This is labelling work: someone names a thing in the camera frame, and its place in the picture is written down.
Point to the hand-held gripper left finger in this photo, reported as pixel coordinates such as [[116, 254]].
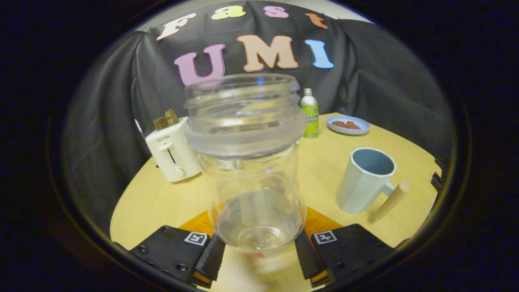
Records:
[[170, 251]]

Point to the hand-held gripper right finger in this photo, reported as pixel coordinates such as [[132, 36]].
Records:
[[352, 247]]

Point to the clear plastic juice bottle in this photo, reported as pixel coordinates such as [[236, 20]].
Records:
[[251, 170]]

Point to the green label soda bottle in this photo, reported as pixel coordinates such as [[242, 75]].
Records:
[[310, 117]]

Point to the light wooden table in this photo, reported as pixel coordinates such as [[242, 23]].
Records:
[[162, 202]]

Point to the white toaster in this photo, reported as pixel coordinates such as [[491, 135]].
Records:
[[174, 154]]

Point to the black clamp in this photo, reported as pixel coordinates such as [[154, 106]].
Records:
[[439, 163], [436, 181]]

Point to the blue plate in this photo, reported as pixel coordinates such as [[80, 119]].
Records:
[[338, 129]]

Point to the brown cookie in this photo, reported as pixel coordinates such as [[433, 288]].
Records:
[[352, 125], [338, 124]]

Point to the brown toast slice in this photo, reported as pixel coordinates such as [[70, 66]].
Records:
[[172, 117], [160, 122]]

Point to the black backdrop cloth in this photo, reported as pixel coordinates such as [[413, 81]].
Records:
[[385, 73]]

